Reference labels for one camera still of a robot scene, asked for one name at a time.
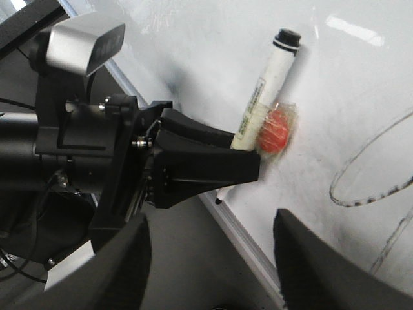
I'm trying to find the white whiteboard with aluminium frame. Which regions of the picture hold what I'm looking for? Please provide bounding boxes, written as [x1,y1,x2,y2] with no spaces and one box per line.
[61,1,412,309]

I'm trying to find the black cable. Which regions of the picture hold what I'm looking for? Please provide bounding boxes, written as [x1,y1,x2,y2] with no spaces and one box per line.
[0,170,65,284]

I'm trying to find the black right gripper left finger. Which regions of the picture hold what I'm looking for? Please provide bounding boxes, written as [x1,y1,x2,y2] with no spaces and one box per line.
[1,214,152,309]

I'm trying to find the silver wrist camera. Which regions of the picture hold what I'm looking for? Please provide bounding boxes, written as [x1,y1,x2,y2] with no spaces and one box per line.
[29,12,126,76]

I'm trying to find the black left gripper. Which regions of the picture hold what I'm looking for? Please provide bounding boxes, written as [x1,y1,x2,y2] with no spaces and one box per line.
[35,94,260,252]

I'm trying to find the red round magnet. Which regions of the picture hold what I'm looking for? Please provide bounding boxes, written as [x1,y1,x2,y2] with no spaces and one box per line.
[256,102,297,160]

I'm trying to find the white black whiteboard marker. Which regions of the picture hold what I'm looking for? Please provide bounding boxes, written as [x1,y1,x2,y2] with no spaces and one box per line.
[215,28,302,205]

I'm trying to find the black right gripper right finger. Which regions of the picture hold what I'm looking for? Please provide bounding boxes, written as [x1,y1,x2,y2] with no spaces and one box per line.
[273,209,412,309]

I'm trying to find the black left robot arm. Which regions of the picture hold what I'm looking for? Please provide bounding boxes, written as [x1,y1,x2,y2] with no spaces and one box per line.
[1,94,260,262]

